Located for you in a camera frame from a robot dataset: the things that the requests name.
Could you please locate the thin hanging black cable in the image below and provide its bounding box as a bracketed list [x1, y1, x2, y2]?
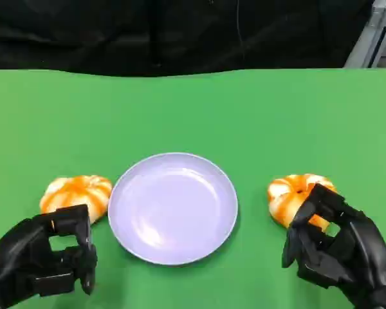
[235, 0, 246, 61]

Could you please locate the grey metal frame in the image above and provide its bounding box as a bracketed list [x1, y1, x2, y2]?
[343, 0, 386, 69]

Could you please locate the lilac plate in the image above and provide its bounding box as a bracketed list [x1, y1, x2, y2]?
[107, 152, 239, 267]

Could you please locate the green table cloth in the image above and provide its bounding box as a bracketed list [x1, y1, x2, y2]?
[0, 67, 386, 309]

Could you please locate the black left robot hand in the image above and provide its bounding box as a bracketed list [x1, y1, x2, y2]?
[0, 203, 98, 309]

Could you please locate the black backdrop curtain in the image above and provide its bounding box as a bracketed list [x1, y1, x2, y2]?
[0, 0, 378, 77]

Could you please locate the orange and white bread roll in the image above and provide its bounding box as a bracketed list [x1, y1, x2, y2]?
[39, 174, 113, 225]
[267, 173, 338, 232]

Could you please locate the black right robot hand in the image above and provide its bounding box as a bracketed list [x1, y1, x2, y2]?
[281, 183, 386, 303]

